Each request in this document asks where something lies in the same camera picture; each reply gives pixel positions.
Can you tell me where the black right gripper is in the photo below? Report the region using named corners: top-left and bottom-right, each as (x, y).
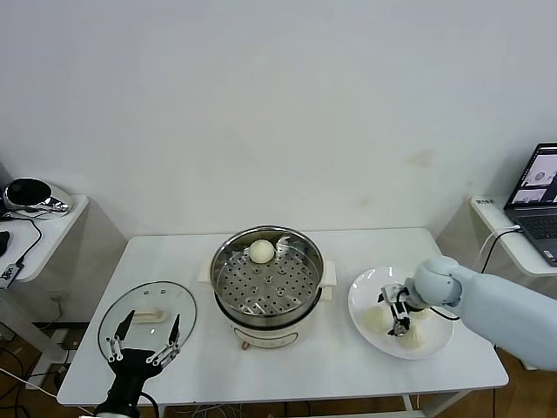
top-left (376, 292), bottom-right (413, 339)

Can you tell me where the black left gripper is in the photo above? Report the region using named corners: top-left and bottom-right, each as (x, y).
top-left (105, 309), bottom-right (182, 396)

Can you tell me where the round glass lid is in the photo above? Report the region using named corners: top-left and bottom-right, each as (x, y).
top-left (97, 280), bottom-right (198, 370)

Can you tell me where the stainless steel steamer basket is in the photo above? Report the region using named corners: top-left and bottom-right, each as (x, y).
top-left (211, 225), bottom-right (325, 326)

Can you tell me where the white round plate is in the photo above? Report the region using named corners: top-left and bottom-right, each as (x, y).
top-left (346, 266), bottom-right (455, 361)

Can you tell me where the black floor bar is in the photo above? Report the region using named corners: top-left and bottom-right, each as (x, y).
top-left (32, 320), bottom-right (92, 333)

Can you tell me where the white side table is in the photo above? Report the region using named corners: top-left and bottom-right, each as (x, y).
top-left (434, 195), bottom-right (557, 372)
top-left (0, 193), bottom-right (130, 375)

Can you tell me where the small grey adapter box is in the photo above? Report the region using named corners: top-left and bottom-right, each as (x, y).
top-left (0, 260), bottom-right (25, 291)

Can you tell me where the grey open laptop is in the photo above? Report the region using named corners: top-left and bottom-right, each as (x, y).
top-left (503, 142), bottom-right (557, 268)

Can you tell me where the shiny chrome rounded device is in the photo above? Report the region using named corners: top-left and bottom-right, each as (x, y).
top-left (3, 177), bottom-right (72, 219)

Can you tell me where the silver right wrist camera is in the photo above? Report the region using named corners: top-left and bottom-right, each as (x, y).
top-left (381, 285), bottom-right (409, 305)

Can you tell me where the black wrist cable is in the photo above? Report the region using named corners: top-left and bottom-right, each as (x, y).
top-left (428, 306), bottom-right (461, 324)

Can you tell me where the white laptop cable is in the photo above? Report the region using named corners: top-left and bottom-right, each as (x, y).
top-left (477, 225), bottom-right (521, 273)

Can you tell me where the black power cable with adapter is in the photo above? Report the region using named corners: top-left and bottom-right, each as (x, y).
top-left (480, 228), bottom-right (523, 276)

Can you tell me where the white floor cable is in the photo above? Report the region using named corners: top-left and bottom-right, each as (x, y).
top-left (0, 367), bottom-right (58, 400)

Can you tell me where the black thin cable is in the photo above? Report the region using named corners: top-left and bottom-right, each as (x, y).
top-left (0, 208), bottom-right (44, 266)

